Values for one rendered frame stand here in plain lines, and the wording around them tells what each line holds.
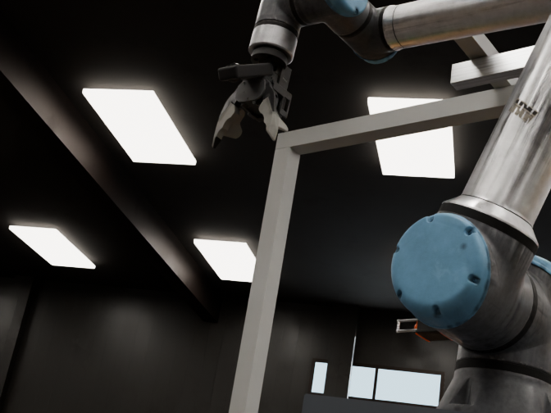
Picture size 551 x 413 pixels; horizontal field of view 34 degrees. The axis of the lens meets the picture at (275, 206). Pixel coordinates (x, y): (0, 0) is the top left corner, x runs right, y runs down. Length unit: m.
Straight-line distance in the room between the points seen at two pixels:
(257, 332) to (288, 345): 6.36
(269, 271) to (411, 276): 4.18
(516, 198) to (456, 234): 0.11
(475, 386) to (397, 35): 0.73
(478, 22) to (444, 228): 0.55
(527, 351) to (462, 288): 0.21
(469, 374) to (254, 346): 3.95
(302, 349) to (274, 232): 6.20
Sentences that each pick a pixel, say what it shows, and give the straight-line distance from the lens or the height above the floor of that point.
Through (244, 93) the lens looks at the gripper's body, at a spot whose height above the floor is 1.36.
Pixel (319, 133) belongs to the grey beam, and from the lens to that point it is 5.65.
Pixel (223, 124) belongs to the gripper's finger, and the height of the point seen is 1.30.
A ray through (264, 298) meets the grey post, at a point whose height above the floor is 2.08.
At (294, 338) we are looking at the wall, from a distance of 11.68.
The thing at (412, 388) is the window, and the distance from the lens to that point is 11.31.
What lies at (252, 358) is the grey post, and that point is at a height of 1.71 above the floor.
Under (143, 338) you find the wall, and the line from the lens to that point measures 12.23.
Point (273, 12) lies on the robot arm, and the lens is 1.78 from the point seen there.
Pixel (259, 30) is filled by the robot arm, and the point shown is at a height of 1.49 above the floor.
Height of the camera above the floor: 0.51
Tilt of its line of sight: 23 degrees up
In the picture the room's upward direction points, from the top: 10 degrees clockwise
